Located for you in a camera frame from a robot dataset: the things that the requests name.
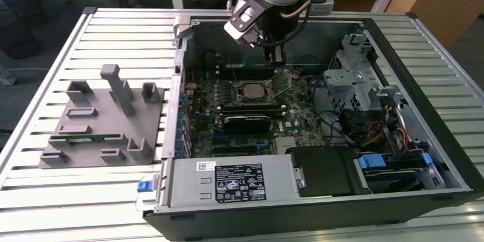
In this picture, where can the round coin battery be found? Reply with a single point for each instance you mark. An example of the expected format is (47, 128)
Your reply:
(296, 74)

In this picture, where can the black office chair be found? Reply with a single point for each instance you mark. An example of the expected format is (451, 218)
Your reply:
(23, 26)

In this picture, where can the CPU socket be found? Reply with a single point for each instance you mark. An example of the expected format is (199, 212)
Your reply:
(239, 94)

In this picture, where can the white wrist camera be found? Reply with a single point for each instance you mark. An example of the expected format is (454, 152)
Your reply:
(234, 31)

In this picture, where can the grey parts rack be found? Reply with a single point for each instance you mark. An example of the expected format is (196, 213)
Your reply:
(147, 128)

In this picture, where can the green RAM stick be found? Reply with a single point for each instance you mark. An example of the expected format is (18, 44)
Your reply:
(98, 137)

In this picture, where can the silver CPU chip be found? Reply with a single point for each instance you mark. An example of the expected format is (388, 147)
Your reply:
(254, 90)

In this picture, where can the silver power supply unit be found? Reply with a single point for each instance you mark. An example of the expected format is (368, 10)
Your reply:
(188, 182)

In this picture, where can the black RAM slot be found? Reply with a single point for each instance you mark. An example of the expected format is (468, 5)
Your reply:
(250, 109)
(242, 70)
(242, 77)
(250, 106)
(242, 74)
(250, 115)
(250, 112)
(242, 67)

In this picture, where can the green motherboard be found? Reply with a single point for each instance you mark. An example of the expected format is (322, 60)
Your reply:
(299, 106)

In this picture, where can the blue case latch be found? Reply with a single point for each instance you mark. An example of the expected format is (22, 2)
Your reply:
(144, 186)

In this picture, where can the silver disk bay cage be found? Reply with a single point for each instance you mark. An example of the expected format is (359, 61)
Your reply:
(435, 176)

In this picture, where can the black PC case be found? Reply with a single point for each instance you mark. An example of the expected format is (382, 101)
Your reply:
(264, 225)

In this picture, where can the silver finned heatsink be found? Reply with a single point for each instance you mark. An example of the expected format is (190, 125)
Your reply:
(286, 144)

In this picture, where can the blue disk carrier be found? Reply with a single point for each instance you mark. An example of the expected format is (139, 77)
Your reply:
(371, 162)

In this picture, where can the blue plastic tab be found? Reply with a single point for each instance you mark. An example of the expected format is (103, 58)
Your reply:
(427, 159)

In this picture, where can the black graphics card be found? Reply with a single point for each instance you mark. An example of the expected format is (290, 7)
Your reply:
(246, 124)

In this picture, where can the black plastic shroud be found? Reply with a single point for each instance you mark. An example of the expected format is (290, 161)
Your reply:
(326, 171)

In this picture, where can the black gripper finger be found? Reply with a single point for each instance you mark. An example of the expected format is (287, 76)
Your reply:
(270, 55)

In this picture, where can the black expansion slot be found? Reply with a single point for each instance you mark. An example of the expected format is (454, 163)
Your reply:
(234, 149)

